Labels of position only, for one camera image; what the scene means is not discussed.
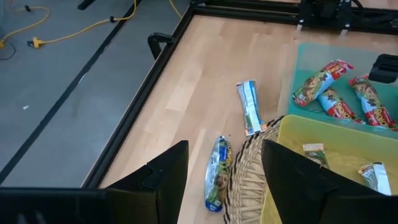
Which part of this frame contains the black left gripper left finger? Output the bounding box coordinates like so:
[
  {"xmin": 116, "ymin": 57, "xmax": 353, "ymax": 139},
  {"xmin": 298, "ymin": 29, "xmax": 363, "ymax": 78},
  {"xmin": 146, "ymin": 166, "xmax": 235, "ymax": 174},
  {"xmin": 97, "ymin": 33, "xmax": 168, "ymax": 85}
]
[{"xmin": 0, "ymin": 139, "xmax": 190, "ymax": 224}]

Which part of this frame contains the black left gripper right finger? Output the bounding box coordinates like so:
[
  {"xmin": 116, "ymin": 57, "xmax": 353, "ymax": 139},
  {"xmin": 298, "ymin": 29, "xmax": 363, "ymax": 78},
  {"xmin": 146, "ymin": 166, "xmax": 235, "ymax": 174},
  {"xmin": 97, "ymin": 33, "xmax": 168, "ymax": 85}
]
[{"xmin": 261, "ymin": 139, "xmax": 398, "ymax": 224}]

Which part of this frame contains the red Chewy granola bar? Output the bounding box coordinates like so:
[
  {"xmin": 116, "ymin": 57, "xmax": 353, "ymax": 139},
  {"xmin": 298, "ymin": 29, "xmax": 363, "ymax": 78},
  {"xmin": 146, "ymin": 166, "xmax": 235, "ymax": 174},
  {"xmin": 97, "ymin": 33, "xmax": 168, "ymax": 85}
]
[
  {"xmin": 317, "ymin": 86, "xmax": 366, "ymax": 125},
  {"xmin": 292, "ymin": 58, "xmax": 354, "ymax": 107},
  {"xmin": 348, "ymin": 73, "xmax": 398, "ymax": 131}
]

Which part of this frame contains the orange Chewy granola bar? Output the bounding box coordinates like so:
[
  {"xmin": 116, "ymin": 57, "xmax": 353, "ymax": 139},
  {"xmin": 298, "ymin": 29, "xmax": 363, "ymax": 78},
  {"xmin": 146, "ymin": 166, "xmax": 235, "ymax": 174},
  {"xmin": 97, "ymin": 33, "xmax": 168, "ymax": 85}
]
[{"xmin": 302, "ymin": 142, "xmax": 330, "ymax": 169}]

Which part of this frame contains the blue white granola bar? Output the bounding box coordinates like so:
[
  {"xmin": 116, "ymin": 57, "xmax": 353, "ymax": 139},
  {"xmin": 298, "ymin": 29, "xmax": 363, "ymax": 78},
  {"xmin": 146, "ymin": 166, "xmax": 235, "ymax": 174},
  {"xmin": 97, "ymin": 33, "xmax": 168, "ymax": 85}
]
[
  {"xmin": 357, "ymin": 161, "xmax": 393, "ymax": 197},
  {"xmin": 235, "ymin": 79, "xmax": 269, "ymax": 137}
]

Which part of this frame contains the snack bar pile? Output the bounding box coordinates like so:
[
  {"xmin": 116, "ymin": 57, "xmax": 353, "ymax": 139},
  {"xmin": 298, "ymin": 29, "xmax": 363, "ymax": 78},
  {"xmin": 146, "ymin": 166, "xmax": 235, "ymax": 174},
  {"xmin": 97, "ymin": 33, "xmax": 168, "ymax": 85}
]
[{"xmin": 203, "ymin": 135, "xmax": 234, "ymax": 213}]

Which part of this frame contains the round woven wicker mat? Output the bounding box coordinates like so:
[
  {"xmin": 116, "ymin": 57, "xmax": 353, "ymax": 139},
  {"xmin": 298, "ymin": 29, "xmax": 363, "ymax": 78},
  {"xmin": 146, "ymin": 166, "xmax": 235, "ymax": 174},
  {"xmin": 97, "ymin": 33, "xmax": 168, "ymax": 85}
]
[{"xmin": 222, "ymin": 114, "xmax": 285, "ymax": 224}]

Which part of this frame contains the yellow plastic tray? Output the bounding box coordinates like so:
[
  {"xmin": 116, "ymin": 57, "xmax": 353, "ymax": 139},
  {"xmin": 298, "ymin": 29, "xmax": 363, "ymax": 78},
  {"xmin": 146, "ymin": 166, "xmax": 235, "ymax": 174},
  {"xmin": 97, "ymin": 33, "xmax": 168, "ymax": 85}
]
[{"xmin": 260, "ymin": 114, "xmax": 398, "ymax": 224}]

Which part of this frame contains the translucent green plastic tray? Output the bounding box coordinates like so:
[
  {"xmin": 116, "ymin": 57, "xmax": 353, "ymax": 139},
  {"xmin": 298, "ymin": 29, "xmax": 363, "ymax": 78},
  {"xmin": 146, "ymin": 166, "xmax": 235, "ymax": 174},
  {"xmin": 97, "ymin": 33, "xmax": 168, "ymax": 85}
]
[{"xmin": 287, "ymin": 42, "xmax": 398, "ymax": 139}]

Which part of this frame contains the black stand leg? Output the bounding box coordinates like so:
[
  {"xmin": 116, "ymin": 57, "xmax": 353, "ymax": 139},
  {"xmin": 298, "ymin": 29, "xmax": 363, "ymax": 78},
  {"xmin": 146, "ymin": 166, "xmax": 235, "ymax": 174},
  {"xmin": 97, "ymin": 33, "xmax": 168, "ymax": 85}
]
[{"xmin": 76, "ymin": 0, "xmax": 98, "ymax": 11}]

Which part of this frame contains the black aluminium table frame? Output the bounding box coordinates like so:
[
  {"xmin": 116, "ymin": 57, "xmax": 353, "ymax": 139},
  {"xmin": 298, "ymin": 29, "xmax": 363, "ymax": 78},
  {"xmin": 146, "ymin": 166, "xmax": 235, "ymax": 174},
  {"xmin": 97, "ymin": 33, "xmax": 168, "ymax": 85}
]
[{"xmin": 81, "ymin": 0, "xmax": 398, "ymax": 189}]

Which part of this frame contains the yellow extension cable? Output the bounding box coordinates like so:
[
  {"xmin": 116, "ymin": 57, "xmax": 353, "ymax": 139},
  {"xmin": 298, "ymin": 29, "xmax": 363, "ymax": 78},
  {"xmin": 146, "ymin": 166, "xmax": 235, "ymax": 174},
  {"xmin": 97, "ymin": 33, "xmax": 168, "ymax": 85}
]
[
  {"xmin": 26, "ymin": 0, "xmax": 138, "ymax": 49},
  {"xmin": 169, "ymin": 0, "xmax": 183, "ymax": 19},
  {"xmin": 0, "ymin": 5, "xmax": 51, "ymax": 49}
]

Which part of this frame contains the thin black floor cable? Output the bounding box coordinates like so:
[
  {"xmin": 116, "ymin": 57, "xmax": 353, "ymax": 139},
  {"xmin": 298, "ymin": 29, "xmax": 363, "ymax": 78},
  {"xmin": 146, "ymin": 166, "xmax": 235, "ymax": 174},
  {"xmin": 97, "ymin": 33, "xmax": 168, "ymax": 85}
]
[{"xmin": 0, "ymin": 39, "xmax": 17, "ymax": 61}]

